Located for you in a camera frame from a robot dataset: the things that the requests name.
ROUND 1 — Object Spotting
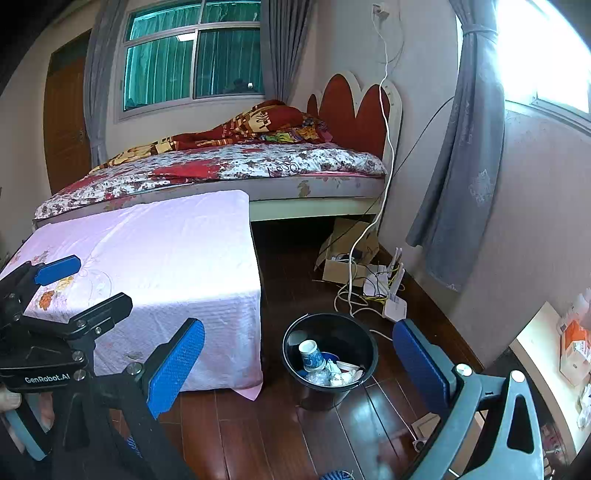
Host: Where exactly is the clear plastic wrapper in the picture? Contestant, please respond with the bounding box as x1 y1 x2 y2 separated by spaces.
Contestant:
304 364 346 387

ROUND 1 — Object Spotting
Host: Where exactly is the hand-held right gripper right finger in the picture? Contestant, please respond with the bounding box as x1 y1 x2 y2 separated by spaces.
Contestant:
392 318 546 480

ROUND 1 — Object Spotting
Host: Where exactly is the orange packet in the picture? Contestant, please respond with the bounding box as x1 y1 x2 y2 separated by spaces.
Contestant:
559 318 591 387

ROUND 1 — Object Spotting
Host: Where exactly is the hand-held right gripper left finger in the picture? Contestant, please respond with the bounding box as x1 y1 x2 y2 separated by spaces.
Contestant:
52 318 206 480

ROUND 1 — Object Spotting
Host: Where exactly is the open cardboard box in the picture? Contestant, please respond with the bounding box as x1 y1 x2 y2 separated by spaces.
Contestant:
315 217 382 287

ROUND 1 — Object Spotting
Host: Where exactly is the black plastic bucket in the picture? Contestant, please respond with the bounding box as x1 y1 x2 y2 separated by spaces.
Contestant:
282 312 380 409

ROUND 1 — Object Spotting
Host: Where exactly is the bright window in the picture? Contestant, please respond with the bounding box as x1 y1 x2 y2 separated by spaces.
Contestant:
495 0 591 131

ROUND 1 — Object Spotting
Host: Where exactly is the white router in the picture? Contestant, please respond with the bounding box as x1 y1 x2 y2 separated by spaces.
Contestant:
383 247 408 322

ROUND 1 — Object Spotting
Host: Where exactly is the floral bed sheet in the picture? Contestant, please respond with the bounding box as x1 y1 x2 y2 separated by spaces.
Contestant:
34 141 388 220

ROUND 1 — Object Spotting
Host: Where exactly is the grey patterned curtain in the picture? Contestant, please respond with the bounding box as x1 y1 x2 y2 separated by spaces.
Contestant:
406 0 507 292

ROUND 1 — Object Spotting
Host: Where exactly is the black cable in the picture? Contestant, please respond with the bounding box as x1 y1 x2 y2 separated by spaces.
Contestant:
318 95 458 265

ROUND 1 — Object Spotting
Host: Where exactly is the white side table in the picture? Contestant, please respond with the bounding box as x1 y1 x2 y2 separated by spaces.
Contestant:
509 288 591 480

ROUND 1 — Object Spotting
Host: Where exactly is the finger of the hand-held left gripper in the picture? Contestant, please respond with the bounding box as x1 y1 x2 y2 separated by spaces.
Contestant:
27 292 134 357
0 255 82 320

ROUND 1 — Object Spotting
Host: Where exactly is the window with green curtain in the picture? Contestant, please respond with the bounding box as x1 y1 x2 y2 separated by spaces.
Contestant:
115 0 267 119

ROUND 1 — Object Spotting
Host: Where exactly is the red printed blanket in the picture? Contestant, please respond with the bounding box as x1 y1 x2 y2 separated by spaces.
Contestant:
90 99 334 172

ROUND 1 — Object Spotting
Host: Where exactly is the brown wooden door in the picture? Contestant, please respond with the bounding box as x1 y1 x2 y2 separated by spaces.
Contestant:
43 29 93 195

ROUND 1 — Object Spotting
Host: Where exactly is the blue paper cup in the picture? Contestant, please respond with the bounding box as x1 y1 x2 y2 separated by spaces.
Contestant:
298 340 328 373

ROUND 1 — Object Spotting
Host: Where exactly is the bed with red headboard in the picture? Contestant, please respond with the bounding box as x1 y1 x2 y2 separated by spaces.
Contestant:
32 71 404 228

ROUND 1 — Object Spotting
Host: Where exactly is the yellow cable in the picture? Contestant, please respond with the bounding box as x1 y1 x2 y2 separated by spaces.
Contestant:
364 271 399 306

